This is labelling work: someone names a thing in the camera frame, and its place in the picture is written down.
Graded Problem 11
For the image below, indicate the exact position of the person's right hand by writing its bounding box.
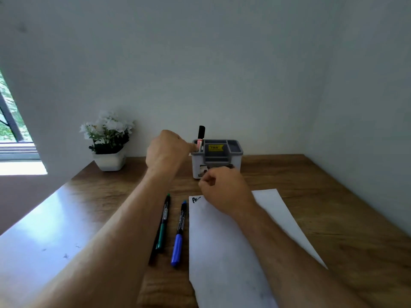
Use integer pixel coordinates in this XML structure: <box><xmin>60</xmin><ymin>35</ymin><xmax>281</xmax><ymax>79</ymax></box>
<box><xmin>198</xmin><ymin>166</ymin><xmax>257</xmax><ymax>219</ymax></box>

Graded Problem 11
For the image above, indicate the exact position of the person's left hand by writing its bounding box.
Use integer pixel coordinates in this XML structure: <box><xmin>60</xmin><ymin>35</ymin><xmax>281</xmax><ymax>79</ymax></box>
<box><xmin>145</xmin><ymin>130</ymin><xmax>197</xmax><ymax>177</ymax></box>

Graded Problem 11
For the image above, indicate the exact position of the white barrel black cap marker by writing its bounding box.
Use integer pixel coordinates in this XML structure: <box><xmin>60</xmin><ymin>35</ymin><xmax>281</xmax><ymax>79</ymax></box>
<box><xmin>196</xmin><ymin>125</ymin><xmax>206</xmax><ymax>154</ymax></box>

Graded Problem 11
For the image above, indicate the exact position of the white paper sheet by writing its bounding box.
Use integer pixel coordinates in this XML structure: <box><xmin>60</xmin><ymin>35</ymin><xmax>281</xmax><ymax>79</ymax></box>
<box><xmin>188</xmin><ymin>188</ymin><xmax>328</xmax><ymax>308</ymax></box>

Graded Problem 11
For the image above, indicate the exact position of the blue cap slim marker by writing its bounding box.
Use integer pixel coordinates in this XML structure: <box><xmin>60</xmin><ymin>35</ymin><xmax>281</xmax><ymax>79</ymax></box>
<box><xmin>170</xmin><ymin>200</ymin><xmax>188</xmax><ymax>268</ymax></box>

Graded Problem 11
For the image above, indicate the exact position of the green cap slim marker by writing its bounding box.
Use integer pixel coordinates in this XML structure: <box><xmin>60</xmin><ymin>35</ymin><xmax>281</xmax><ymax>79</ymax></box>
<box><xmin>155</xmin><ymin>193</ymin><xmax>172</xmax><ymax>253</ymax></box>

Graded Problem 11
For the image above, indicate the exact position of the person's left forearm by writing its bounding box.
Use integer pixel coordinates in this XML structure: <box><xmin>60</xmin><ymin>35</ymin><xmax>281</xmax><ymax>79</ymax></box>
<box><xmin>30</xmin><ymin>168</ymin><xmax>176</xmax><ymax>308</ymax></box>

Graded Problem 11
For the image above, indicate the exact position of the person's right forearm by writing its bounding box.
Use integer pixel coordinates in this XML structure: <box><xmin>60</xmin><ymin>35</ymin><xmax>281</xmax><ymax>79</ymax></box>
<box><xmin>231</xmin><ymin>203</ymin><xmax>370</xmax><ymax>308</ymax></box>

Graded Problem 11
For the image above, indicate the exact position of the grey white desk organizer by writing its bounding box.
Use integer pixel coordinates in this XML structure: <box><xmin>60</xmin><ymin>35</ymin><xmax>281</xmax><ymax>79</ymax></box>
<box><xmin>191</xmin><ymin>139</ymin><xmax>244</xmax><ymax>180</ymax></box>

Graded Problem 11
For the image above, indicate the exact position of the white potted flower plant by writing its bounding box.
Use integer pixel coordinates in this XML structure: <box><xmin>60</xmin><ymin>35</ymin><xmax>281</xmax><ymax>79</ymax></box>
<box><xmin>79</xmin><ymin>110</ymin><xmax>135</xmax><ymax>172</ymax></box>

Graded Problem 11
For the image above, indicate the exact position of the green foliage outside window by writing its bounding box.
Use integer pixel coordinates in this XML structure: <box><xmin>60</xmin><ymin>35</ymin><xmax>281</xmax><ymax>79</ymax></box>
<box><xmin>0</xmin><ymin>72</ymin><xmax>33</xmax><ymax>143</ymax></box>

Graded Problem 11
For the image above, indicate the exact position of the grey window frame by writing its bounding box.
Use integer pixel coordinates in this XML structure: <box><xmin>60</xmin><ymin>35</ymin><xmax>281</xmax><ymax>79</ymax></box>
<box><xmin>0</xmin><ymin>70</ymin><xmax>41</xmax><ymax>161</ymax></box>

